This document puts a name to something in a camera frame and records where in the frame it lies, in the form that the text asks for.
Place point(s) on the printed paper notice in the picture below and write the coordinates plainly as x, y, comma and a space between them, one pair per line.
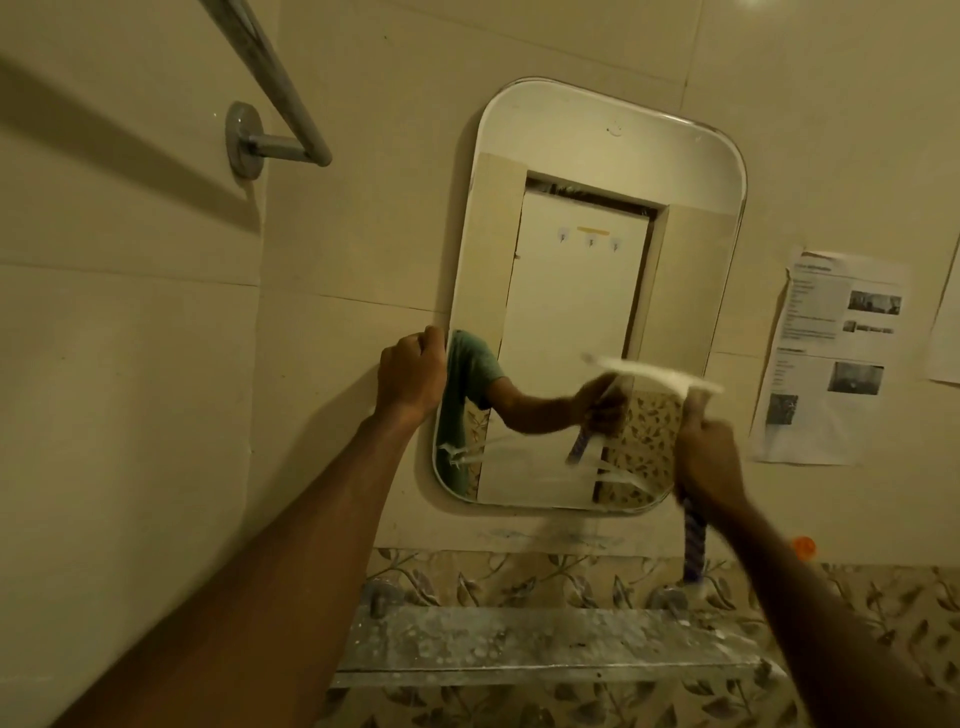
829, 356

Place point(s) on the person's left fingers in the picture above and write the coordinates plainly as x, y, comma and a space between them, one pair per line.
433, 349

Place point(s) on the person's right fingers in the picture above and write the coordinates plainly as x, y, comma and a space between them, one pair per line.
694, 420

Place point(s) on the person's right forearm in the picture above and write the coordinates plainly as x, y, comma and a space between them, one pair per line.
817, 622

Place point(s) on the white paper sheet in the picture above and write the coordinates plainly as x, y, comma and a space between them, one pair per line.
946, 322

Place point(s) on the metal towel rail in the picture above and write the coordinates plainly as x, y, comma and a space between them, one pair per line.
266, 90

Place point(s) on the person's left forearm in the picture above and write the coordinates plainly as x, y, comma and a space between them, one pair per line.
247, 585

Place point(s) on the rounded rectangular wall mirror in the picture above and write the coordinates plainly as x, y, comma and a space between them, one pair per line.
592, 300

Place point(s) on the person's left hand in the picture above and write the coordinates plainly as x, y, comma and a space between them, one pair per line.
409, 373

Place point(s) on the glass wall shelf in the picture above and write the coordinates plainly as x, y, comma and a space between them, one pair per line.
540, 645

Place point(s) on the orange bottle cap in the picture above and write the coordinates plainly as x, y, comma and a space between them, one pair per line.
803, 548

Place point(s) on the person's right hand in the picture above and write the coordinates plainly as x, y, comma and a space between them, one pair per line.
709, 461

